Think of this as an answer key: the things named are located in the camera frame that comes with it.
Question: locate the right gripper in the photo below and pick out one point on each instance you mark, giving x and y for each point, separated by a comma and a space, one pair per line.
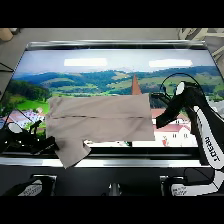
165, 119

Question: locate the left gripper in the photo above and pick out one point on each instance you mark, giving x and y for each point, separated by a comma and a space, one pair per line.
46, 146

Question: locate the beige T-shirt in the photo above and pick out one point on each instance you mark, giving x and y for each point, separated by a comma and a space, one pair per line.
100, 116

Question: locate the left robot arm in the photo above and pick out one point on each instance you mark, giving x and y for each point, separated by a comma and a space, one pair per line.
15, 140

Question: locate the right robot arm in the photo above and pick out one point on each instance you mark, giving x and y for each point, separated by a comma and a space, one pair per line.
206, 133

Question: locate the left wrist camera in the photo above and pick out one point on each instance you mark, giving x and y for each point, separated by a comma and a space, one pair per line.
35, 126

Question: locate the silver frame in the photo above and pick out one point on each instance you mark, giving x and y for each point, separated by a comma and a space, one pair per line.
110, 163

